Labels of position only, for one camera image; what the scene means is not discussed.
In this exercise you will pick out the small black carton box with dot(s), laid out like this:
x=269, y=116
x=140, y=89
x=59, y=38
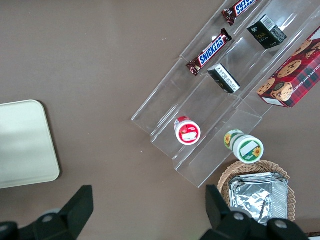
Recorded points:
x=225, y=78
x=267, y=32

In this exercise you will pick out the beige rectangular serving tray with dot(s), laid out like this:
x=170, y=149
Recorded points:
x=25, y=145

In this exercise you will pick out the clear acrylic step stand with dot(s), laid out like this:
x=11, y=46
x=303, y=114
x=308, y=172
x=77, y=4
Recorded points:
x=225, y=107

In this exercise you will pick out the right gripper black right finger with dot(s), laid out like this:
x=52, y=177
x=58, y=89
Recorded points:
x=222, y=222

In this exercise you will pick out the red tartan cookie box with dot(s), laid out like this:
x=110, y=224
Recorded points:
x=295, y=75

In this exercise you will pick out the stacked aluminium foil containers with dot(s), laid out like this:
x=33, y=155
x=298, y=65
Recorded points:
x=257, y=197

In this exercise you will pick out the red lid yogurt cup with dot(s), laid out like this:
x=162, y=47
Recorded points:
x=187, y=132

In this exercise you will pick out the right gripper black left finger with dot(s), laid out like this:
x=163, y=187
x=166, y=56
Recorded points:
x=75, y=212

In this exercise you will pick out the Snickers chocolate bar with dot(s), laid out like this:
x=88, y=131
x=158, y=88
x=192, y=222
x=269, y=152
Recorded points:
x=240, y=8
x=210, y=52

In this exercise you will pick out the light tan wicker basket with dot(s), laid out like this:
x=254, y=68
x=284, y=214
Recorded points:
x=225, y=180

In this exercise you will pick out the green lid yogurt cup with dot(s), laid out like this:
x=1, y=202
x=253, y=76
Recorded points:
x=247, y=147

